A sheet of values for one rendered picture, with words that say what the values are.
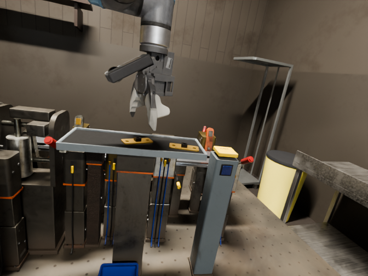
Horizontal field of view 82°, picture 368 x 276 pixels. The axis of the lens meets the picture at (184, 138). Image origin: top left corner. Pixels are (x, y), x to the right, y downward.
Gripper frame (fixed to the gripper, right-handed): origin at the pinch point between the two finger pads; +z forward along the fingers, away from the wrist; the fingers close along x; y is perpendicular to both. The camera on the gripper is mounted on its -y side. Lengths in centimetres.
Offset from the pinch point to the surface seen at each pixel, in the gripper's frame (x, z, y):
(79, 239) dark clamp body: 16, 47, -12
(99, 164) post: 13.1, 17.1, -6.8
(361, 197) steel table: -26, 39, 131
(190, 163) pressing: 11.9, 21.0, 30.2
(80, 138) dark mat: 4.9, 5.1, -13.9
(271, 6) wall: 183, -131, 277
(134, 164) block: -4.1, 10.1, -2.2
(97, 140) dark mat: 2.6, 5.1, -10.3
